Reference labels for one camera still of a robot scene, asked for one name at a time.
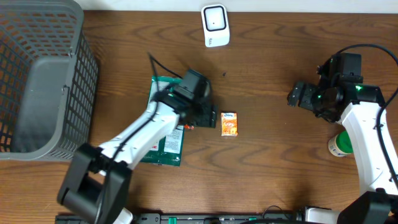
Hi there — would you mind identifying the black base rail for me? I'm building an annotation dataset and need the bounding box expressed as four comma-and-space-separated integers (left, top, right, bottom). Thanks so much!
130, 212, 304, 224

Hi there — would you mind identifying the tall green white packet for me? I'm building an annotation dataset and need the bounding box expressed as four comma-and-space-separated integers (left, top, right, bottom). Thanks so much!
141, 77, 185, 167

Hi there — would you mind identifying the grey plastic mesh basket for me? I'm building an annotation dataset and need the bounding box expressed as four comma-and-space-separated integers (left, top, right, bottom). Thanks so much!
1, 0, 99, 161

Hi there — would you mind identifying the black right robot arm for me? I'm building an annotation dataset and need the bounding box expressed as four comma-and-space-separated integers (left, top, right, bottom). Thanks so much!
288, 82, 397, 223

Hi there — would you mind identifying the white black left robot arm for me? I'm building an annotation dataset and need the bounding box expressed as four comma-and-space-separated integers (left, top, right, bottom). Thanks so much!
57, 89, 216, 223

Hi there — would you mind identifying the orange snack packet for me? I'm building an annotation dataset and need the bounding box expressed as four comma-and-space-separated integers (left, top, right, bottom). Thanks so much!
221, 112, 238, 137

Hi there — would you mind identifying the green lid jar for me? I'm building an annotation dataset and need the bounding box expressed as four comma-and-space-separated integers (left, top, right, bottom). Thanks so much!
328, 131, 353, 157

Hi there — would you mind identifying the white barcode scanner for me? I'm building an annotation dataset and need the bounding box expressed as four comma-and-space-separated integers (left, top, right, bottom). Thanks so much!
201, 4, 230, 48

